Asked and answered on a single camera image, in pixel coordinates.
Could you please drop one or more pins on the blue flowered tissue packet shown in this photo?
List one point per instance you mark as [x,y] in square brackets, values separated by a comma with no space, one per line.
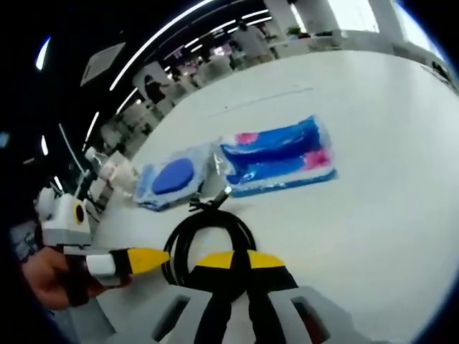
[279,157]

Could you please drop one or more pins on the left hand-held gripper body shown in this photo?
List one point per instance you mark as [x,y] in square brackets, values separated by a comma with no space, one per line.
[62,222]

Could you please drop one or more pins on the light blue wipes packet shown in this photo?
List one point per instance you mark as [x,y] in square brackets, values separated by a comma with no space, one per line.
[172,175]

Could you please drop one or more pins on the white table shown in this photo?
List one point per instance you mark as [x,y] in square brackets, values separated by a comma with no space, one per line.
[358,233]

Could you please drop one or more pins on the ceiling air vent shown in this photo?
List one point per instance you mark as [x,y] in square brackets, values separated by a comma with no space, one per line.
[102,64]

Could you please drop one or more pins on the clear water bottle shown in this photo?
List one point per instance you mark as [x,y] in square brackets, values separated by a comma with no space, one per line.
[111,171]

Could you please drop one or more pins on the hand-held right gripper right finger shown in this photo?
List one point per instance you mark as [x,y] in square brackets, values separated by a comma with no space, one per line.
[265,311]

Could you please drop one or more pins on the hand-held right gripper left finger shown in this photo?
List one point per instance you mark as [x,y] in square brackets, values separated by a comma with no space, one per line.
[215,311]

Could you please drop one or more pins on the person's left hand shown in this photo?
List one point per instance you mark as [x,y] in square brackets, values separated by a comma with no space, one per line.
[46,276]

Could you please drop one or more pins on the large bright window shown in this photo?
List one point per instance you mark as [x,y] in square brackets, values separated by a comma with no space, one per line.
[358,14]

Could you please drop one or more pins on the white paper cup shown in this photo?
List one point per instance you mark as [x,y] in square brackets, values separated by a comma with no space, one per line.
[127,178]

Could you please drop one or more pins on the potted green plant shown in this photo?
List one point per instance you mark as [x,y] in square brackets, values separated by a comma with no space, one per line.
[294,31]

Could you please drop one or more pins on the long ceiling light strip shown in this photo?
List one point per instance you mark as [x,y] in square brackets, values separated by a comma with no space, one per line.
[150,39]

